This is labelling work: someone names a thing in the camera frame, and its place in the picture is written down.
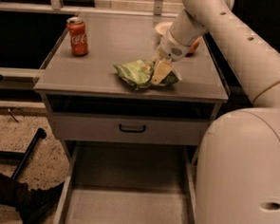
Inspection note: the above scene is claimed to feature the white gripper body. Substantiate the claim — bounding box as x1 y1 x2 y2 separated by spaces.
156 31 191 62

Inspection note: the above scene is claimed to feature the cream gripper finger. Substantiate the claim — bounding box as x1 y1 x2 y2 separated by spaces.
151 48 160 62
150 59 173 85

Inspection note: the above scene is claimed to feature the green jalapeno chip bag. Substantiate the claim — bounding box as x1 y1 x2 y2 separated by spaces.
114 60 181 90

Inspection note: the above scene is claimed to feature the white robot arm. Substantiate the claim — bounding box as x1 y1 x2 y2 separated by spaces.
155 0 280 224

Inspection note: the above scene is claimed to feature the grey drawer cabinet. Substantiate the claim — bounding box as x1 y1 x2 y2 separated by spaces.
28 8 235 172

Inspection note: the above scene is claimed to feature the open grey lower drawer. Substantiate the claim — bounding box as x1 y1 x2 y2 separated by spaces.
53 142 196 224

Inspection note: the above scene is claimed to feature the orange fruit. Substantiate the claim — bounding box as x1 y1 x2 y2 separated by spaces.
187 39 200 54

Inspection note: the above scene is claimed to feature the white bowl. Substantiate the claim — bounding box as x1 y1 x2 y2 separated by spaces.
155 21 172 35

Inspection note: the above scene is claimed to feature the red coca-cola can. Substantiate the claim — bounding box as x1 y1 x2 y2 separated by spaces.
66 17 88 56

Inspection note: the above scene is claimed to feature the dark shoe and leg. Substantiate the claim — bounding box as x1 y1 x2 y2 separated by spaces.
0 173 64 224

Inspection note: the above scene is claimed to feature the black chair base leg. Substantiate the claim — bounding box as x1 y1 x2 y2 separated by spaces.
0 128 47 180

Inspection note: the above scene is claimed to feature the closed drawer with black handle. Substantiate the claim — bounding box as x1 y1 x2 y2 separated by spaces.
48 113 208 146

